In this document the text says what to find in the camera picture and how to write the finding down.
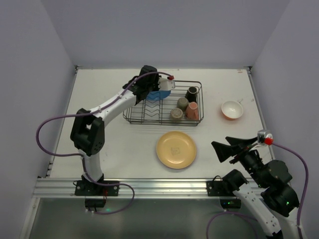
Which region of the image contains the blue plate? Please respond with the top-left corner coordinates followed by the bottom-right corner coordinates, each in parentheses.
top-left (146, 90), bottom-right (171, 101)

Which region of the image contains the orange white bowl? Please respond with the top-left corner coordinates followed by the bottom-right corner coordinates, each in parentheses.
top-left (221, 101), bottom-right (244, 120)

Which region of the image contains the yellow plate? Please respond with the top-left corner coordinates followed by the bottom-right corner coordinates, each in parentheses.
top-left (156, 131), bottom-right (197, 169)

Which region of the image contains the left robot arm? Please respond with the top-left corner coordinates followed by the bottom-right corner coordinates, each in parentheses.
top-left (70, 65), bottom-right (159, 182)

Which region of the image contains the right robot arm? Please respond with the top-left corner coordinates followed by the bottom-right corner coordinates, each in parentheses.
top-left (206, 130), bottom-right (307, 239)

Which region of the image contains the speckled grey cup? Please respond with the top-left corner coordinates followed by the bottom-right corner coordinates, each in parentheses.
top-left (170, 108), bottom-right (183, 120)

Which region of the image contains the grey-green cup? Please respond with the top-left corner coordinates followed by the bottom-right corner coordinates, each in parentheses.
top-left (176, 97), bottom-right (189, 112)

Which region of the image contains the pink cup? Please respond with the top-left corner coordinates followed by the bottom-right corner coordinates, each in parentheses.
top-left (185, 102), bottom-right (199, 120)

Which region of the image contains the black cup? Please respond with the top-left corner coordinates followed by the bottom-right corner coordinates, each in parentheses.
top-left (185, 87), bottom-right (198, 103)

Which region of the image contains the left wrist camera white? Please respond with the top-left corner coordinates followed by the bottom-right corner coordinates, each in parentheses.
top-left (158, 77), bottom-right (175, 91)

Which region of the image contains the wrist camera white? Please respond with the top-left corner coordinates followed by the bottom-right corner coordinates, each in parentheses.
top-left (158, 77), bottom-right (175, 91)
top-left (251, 129), bottom-right (274, 150)

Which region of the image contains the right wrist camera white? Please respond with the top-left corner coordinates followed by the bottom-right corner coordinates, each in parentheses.
top-left (251, 129), bottom-right (274, 150)

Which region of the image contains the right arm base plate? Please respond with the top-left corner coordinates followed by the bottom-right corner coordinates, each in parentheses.
top-left (206, 175), bottom-right (248, 197)

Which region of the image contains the black wire dish rack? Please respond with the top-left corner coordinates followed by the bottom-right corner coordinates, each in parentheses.
top-left (123, 81), bottom-right (204, 126)

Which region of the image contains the aluminium rail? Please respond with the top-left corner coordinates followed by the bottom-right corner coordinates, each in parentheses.
top-left (32, 177), bottom-right (294, 200)

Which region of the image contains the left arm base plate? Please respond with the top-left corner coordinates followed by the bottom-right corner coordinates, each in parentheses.
top-left (73, 179), bottom-right (119, 197)

